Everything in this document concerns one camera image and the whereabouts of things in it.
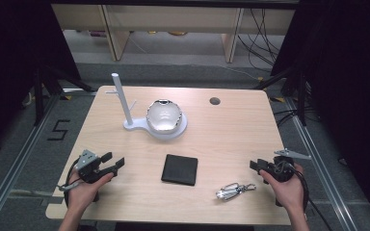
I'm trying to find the person's right hand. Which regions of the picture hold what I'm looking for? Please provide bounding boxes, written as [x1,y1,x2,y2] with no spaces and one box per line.
[259,164,304,211]

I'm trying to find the silver dish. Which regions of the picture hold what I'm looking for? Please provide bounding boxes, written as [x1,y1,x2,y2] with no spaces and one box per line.
[145,99,183,135]

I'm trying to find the silver keychain with carabiner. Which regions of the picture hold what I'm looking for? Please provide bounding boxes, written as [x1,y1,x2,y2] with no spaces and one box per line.
[215,182,257,202]

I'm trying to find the person's left hand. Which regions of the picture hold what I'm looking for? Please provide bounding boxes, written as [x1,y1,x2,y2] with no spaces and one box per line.
[66,171,114,211]

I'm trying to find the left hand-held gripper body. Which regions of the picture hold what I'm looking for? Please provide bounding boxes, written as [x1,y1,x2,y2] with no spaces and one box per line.
[74,149,114,185]

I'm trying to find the black metal stand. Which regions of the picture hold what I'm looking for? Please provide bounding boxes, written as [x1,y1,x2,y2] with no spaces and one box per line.
[253,66,307,127]
[33,64,97,126]

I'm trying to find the black wallet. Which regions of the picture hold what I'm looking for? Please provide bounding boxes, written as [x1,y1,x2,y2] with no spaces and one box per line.
[161,154,198,187]

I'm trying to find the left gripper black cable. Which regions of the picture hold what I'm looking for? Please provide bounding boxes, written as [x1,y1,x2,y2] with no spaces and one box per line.
[57,157,82,210]

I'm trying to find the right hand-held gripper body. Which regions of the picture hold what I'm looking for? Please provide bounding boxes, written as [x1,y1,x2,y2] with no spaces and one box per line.
[263,147,312,183]

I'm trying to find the light wooden desk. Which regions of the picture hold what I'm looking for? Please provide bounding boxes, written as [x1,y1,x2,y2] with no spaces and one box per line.
[51,3,297,64]

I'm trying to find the white key stand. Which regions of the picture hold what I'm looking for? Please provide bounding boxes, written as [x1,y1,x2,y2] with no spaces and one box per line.
[105,72,188,141]

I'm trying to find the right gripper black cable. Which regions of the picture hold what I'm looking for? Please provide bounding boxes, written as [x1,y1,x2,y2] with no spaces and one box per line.
[276,160,335,231]

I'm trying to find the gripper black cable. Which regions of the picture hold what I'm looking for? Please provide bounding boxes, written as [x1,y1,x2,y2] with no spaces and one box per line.
[57,157,82,210]
[276,160,335,231]

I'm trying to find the black hanging cables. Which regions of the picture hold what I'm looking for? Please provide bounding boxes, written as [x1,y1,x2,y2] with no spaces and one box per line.
[237,9,285,73]

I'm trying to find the white floor cable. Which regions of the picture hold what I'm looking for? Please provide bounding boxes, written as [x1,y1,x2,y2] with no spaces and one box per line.
[186,62,261,81]

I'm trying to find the black floor cable bundle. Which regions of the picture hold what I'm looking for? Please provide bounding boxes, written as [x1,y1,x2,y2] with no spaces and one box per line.
[271,107,319,128]

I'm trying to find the aluminium floor rail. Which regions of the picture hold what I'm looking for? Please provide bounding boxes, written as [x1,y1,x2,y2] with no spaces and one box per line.
[285,97,357,231]
[0,94,61,231]

